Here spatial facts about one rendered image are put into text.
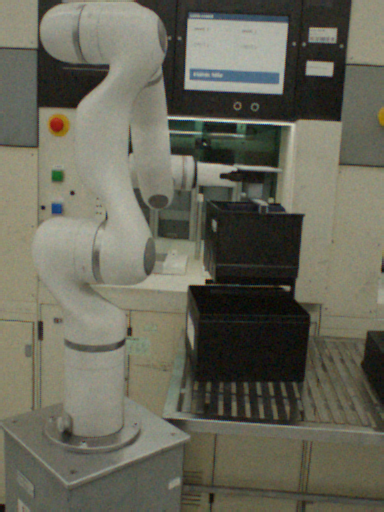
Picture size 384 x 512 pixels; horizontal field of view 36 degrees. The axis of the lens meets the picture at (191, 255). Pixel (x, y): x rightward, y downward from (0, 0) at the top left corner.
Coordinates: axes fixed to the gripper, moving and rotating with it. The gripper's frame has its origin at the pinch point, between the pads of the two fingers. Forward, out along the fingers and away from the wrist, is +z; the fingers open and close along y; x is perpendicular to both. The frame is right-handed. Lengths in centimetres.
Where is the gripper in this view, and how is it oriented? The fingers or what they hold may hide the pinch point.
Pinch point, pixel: (254, 176)
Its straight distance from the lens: 152.0
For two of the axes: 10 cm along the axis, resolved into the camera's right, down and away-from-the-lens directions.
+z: 9.9, 0.3, 1.2
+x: 0.5, -9.8, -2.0
